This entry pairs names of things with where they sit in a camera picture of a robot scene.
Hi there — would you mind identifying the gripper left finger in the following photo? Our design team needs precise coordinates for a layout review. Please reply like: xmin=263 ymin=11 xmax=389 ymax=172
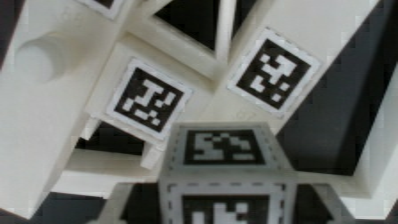
xmin=87 ymin=183 xmax=160 ymax=224

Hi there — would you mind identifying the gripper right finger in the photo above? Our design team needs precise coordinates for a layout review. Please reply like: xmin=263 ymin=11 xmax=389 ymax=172
xmin=293 ymin=184 xmax=355 ymax=224

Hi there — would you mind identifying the white chair back frame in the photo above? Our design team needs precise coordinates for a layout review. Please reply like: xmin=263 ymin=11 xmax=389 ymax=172
xmin=0 ymin=0 xmax=398 ymax=219

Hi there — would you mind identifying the white tagged cube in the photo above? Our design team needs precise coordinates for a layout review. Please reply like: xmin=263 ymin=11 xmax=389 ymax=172
xmin=158 ymin=122 xmax=297 ymax=224

